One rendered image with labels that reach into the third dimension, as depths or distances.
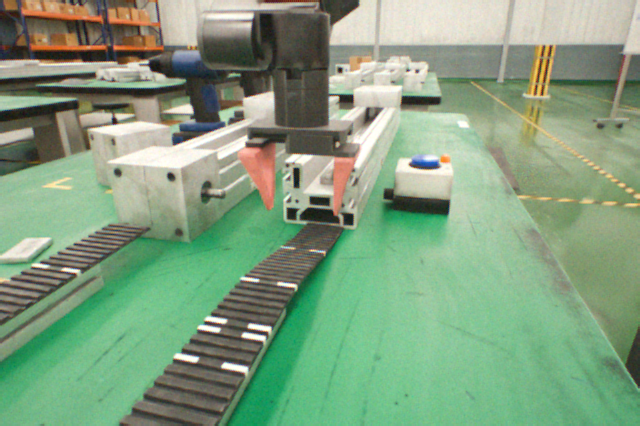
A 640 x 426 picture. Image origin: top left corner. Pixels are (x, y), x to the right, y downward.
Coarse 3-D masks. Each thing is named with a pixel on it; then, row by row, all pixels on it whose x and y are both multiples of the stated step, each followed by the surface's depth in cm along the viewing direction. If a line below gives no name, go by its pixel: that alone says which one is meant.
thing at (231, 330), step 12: (204, 324) 30; (216, 324) 30; (228, 324) 30; (240, 324) 29; (252, 324) 29; (216, 336) 29; (228, 336) 28; (240, 336) 28; (252, 336) 28; (264, 336) 28
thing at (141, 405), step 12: (132, 408) 23; (144, 408) 23; (156, 408) 23; (168, 408) 23; (132, 420) 22; (144, 420) 22; (156, 420) 22; (168, 420) 22; (180, 420) 22; (192, 420) 22; (204, 420) 22; (216, 420) 22
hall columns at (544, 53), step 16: (192, 0) 1021; (560, 0) 847; (192, 16) 1035; (544, 16) 885; (192, 32) 1050; (544, 32) 874; (192, 48) 1063; (544, 48) 882; (544, 64) 893; (544, 80) 904
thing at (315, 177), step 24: (360, 120) 97; (384, 120) 84; (336, 144) 72; (360, 144) 63; (384, 144) 83; (288, 168) 53; (312, 168) 57; (360, 168) 52; (312, 192) 54; (360, 192) 54; (288, 216) 56; (312, 216) 57; (336, 216) 56; (360, 216) 57
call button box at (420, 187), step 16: (400, 160) 64; (400, 176) 58; (416, 176) 57; (432, 176) 57; (448, 176) 56; (384, 192) 63; (400, 192) 59; (416, 192) 58; (432, 192) 58; (448, 192) 57; (400, 208) 60; (416, 208) 59; (432, 208) 58; (448, 208) 58
